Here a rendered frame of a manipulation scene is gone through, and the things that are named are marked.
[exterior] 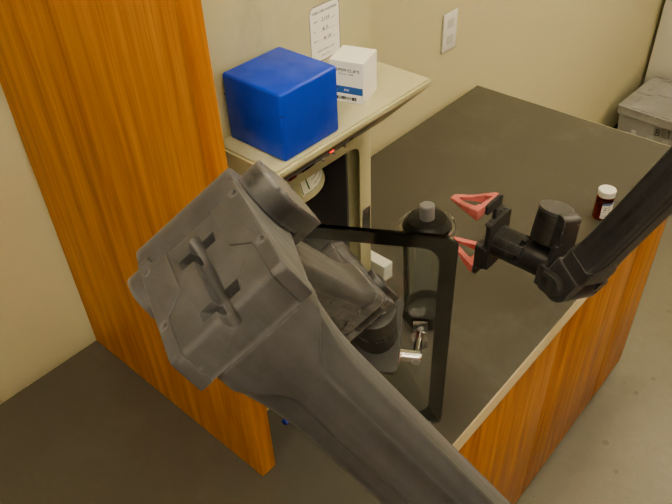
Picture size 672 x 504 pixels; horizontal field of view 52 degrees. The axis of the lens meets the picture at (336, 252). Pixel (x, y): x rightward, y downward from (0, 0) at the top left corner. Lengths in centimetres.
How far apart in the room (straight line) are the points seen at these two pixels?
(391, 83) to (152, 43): 39
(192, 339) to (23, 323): 109
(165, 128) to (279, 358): 50
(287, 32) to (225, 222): 60
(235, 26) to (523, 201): 108
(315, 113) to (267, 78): 7
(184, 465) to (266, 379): 91
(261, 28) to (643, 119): 291
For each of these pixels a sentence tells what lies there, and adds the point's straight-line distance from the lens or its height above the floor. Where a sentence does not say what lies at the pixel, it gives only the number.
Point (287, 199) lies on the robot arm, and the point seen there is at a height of 173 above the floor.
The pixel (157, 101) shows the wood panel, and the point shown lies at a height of 161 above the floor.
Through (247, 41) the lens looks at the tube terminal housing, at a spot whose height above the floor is 162.
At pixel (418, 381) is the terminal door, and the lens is 112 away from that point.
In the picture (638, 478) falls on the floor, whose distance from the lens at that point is 247.
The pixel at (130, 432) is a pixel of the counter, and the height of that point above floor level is 94.
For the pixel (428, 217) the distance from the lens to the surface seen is 128.
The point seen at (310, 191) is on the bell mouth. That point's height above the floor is 133.
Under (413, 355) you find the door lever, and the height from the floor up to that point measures 121.
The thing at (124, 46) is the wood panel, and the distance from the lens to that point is 82.
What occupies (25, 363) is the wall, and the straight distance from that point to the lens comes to 148.
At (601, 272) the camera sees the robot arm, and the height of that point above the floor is 126.
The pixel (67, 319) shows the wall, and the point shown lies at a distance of 148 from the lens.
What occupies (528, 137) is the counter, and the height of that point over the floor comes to 94.
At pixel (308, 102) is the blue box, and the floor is 157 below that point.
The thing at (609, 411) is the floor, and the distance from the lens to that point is 260.
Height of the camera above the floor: 196
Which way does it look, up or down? 40 degrees down
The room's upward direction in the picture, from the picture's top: 3 degrees counter-clockwise
